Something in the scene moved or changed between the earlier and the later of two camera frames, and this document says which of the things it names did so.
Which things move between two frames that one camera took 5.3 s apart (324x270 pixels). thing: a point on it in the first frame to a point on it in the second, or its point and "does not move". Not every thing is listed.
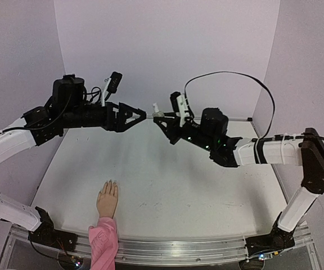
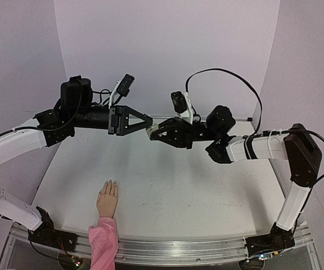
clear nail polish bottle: x=158 y=114 to x=154 y=127
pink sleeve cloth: x=103 y=244 does not move
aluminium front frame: x=154 y=250 does not move
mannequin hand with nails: x=107 y=199 does not move
